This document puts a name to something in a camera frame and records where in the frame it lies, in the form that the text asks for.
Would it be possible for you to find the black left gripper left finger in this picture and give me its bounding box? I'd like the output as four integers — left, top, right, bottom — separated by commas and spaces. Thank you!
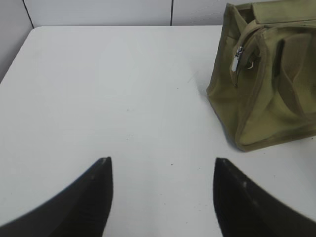
0, 157, 112, 237

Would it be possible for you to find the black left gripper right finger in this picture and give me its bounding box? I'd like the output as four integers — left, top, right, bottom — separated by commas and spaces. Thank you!
214, 158, 316, 237

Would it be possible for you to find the yellow canvas bag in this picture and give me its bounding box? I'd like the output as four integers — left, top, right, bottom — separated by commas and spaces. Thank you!
207, 0, 316, 151

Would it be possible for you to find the silver zipper pull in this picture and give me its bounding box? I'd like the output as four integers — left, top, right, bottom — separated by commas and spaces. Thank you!
231, 46, 243, 72

